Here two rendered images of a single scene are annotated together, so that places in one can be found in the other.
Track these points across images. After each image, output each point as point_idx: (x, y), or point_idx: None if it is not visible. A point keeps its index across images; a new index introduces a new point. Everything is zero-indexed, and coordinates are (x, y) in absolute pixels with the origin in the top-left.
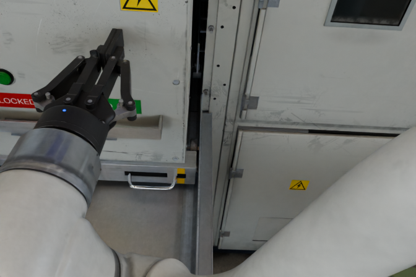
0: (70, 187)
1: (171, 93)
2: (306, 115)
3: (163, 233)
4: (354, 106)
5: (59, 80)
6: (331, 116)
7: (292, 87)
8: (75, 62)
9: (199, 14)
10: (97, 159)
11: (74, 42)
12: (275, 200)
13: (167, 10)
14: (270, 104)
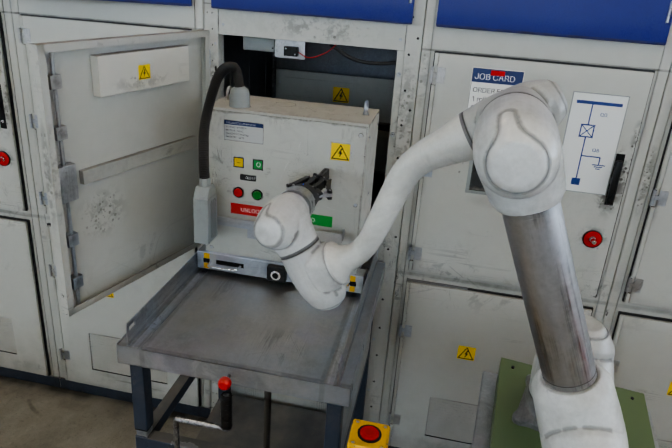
0: (305, 201)
1: (352, 213)
2: (463, 270)
3: (334, 315)
4: (501, 264)
5: (298, 181)
6: (484, 273)
7: (448, 241)
8: (305, 177)
9: None
10: (314, 203)
11: (302, 175)
12: (445, 372)
13: (354, 160)
14: (431, 256)
